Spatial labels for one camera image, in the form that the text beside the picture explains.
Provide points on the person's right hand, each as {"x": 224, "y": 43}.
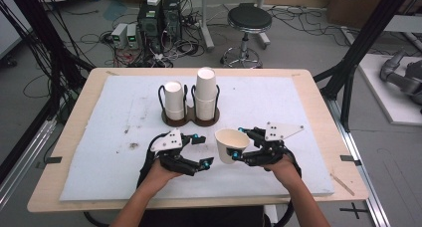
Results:
{"x": 283, "y": 170}

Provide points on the white foam mat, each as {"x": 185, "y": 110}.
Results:
{"x": 109, "y": 174}

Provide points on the black tape strip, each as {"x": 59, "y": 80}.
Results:
{"x": 53, "y": 160}
{"x": 350, "y": 159}

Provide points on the grey desk leg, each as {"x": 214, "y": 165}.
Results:
{"x": 205, "y": 24}
{"x": 263, "y": 38}

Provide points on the grey power supply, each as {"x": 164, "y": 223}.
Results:
{"x": 132, "y": 36}
{"x": 118, "y": 36}

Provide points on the black round stool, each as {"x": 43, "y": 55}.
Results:
{"x": 249, "y": 18}

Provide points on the white paper cup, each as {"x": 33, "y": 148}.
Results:
{"x": 225, "y": 150}

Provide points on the thin wooden stick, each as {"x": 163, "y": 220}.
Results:
{"x": 343, "y": 185}

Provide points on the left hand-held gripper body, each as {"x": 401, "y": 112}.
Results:
{"x": 172, "y": 154}

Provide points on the light wooden table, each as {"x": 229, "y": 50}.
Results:
{"x": 49, "y": 187}

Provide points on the aluminium floor rail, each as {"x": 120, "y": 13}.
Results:
{"x": 23, "y": 167}
{"x": 365, "y": 174}

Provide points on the person's black clothing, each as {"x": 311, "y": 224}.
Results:
{"x": 199, "y": 217}

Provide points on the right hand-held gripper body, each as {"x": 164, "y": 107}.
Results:
{"x": 272, "y": 149}

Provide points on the tall stack of white cups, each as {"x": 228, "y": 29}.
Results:
{"x": 205, "y": 94}

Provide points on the short stack of white cups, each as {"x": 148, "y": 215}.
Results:
{"x": 174, "y": 101}

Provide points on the white platform board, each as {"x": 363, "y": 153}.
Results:
{"x": 391, "y": 104}

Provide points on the person's left hand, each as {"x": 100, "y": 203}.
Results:
{"x": 161, "y": 175}

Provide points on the brown cardboard box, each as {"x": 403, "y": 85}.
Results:
{"x": 355, "y": 6}

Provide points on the black metal frame post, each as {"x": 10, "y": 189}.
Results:
{"x": 49, "y": 38}
{"x": 361, "y": 44}

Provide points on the black computer tower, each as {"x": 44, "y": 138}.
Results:
{"x": 172, "y": 18}
{"x": 151, "y": 24}

